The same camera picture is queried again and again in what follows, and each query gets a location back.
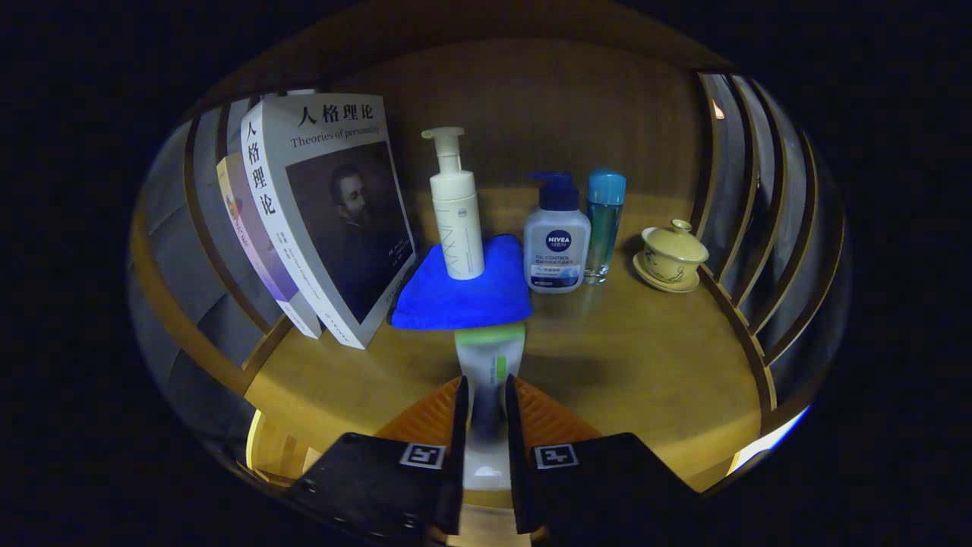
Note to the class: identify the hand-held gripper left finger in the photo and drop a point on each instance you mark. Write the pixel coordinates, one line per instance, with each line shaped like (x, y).
(456, 456)

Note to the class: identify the brown wooden cabinet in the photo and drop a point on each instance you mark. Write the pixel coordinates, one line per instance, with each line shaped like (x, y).
(547, 114)

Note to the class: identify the blue folded cloth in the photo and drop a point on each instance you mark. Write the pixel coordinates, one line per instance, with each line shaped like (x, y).
(456, 300)

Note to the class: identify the yellow ceramic lidded cup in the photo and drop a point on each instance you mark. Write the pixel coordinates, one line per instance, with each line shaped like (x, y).
(672, 254)

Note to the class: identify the purple book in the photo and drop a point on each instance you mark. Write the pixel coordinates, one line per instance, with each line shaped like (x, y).
(258, 243)

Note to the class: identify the white bottle with blue pump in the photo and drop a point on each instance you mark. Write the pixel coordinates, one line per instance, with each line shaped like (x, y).
(557, 251)

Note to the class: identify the blue glass bottle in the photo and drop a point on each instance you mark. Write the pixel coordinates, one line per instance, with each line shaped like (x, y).
(605, 220)

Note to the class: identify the yellow ceramic saucer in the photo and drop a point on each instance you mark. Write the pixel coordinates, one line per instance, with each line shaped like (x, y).
(661, 284)

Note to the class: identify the white tube with green label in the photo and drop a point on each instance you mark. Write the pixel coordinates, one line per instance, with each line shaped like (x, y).
(486, 353)

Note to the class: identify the wooden countertop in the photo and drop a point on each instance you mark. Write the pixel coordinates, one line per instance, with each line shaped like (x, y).
(623, 357)

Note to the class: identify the white book with portrait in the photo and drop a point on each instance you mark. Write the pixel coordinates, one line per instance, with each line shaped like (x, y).
(334, 213)

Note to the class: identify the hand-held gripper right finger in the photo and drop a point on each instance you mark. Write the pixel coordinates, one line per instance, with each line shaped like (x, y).
(518, 456)

